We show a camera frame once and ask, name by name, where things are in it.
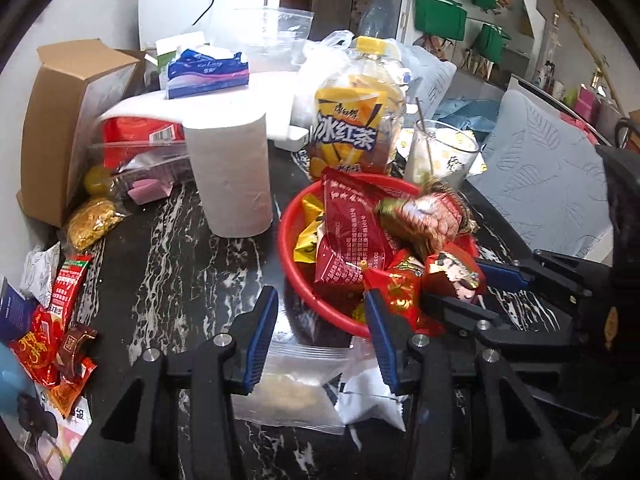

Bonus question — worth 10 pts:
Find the red orange candy packet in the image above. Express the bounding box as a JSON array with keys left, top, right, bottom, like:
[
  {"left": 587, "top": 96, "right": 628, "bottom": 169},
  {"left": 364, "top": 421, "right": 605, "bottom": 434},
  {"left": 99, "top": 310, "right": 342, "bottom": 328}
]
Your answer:
[{"left": 360, "top": 249, "right": 425, "bottom": 330}]

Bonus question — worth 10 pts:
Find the clear zip bag with snack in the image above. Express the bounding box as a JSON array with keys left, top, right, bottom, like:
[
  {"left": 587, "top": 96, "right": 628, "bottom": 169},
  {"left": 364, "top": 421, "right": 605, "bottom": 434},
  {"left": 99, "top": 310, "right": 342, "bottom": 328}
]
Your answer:
[{"left": 232, "top": 341, "right": 350, "bottom": 436}]

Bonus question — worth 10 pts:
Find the gold red snack bag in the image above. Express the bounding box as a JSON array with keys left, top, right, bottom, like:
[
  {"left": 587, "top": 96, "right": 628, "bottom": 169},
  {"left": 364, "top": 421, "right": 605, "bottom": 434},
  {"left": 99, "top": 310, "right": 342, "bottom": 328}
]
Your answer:
[{"left": 375, "top": 177, "right": 477, "bottom": 260}]

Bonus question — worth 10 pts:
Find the red plastic basket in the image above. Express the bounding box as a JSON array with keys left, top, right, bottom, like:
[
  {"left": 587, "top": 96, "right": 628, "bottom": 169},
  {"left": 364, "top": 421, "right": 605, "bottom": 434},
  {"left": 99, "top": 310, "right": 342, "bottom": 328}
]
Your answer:
[{"left": 276, "top": 173, "right": 482, "bottom": 339}]

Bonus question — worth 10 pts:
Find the large red snack packet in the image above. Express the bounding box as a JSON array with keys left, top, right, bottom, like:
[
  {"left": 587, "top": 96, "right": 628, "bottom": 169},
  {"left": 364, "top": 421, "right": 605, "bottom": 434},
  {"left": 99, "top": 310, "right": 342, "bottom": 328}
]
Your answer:
[{"left": 314, "top": 168, "right": 399, "bottom": 290}]

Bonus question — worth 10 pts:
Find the grey leaf pattern chair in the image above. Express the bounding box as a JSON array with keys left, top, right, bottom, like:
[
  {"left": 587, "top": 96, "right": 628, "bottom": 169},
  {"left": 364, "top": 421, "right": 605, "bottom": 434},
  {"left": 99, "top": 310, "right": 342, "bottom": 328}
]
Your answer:
[{"left": 470, "top": 90, "right": 613, "bottom": 258}]

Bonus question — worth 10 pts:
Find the clear drinking glass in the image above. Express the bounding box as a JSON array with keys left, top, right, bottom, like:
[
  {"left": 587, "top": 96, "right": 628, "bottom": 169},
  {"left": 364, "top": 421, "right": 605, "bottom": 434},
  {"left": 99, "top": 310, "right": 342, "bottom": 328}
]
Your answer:
[{"left": 404, "top": 119, "right": 480, "bottom": 188}]

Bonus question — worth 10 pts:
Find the white paper towel roll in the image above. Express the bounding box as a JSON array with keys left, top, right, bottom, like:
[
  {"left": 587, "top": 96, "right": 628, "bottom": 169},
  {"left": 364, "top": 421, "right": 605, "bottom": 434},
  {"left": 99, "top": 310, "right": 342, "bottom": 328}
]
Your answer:
[{"left": 183, "top": 108, "right": 272, "bottom": 238}]

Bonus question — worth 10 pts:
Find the yellow snack bag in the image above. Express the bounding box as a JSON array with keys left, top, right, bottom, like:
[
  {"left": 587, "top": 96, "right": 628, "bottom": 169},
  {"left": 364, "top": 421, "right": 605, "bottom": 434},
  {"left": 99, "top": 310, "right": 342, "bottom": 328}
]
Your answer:
[{"left": 66, "top": 196, "right": 126, "bottom": 252}]

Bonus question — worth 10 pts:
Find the red candy packets pile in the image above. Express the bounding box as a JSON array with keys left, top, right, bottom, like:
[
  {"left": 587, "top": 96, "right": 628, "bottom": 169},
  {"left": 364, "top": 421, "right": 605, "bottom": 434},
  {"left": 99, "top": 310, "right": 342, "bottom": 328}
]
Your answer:
[{"left": 10, "top": 255, "right": 98, "bottom": 418}]

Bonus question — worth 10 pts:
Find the iced tea bottle yellow cap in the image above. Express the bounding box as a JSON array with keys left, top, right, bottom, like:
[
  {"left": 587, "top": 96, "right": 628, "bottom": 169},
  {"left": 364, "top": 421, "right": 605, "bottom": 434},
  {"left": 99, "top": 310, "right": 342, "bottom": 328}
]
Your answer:
[{"left": 307, "top": 36, "right": 406, "bottom": 180}]

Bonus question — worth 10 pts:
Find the white foam board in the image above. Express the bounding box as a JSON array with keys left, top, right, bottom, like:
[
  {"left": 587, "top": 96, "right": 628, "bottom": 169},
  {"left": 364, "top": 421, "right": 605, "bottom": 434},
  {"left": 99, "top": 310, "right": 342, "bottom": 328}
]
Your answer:
[{"left": 96, "top": 72, "right": 298, "bottom": 140}]

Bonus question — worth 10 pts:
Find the red packaged box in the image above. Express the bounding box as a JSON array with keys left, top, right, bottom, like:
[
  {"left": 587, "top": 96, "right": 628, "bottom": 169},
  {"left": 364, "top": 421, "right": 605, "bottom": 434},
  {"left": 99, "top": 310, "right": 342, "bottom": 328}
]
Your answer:
[{"left": 102, "top": 117, "right": 184, "bottom": 170}]

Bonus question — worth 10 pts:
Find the green tote bag lower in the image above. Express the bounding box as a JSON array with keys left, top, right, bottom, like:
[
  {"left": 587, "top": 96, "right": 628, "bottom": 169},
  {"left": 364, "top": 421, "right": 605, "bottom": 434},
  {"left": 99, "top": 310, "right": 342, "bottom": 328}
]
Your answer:
[{"left": 472, "top": 23, "right": 511, "bottom": 63}]

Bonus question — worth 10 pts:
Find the light blue round gadget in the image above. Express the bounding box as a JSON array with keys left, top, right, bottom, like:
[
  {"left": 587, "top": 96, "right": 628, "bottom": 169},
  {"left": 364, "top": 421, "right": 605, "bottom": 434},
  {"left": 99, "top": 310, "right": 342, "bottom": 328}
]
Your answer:
[{"left": 0, "top": 344, "right": 37, "bottom": 416}]

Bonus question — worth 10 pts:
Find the blue tissue pack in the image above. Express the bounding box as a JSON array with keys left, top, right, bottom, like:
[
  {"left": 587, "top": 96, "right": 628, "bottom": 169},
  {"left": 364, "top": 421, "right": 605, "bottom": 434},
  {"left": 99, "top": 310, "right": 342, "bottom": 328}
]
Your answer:
[{"left": 166, "top": 49, "right": 250, "bottom": 100}]

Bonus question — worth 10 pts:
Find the brown cardboard box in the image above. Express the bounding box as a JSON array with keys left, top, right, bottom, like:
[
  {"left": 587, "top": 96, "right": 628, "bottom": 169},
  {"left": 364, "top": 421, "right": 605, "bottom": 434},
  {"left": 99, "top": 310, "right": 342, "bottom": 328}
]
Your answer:
[{"left": 17, "top": 39, "right": 141, "bottom": 228}]

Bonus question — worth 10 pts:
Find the white refrigerator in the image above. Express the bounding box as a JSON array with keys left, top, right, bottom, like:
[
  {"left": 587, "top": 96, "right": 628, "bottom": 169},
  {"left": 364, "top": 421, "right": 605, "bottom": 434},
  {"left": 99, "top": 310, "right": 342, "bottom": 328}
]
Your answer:
[{"left": 136, "top": 0, "right": 281, "bottom": 51}]

